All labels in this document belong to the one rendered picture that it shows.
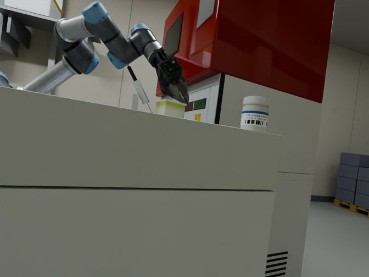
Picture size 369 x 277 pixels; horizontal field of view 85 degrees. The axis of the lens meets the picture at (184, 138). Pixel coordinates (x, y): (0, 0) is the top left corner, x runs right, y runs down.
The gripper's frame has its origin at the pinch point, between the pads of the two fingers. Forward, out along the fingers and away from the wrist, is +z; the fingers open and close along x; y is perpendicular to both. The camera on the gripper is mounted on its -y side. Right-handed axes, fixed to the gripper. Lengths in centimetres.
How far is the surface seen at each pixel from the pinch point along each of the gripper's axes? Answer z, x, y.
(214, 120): 8.1, 11.0, -11.8
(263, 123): 23.4, 7.4, 17.5
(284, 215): 63, 27, -43
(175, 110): 5.5, -8.0, 9.3
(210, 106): 1.5, 14.0, -13.5
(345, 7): -81, 358, -130
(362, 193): 186, 288, -270
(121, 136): 13.4, -25.7, 28.4
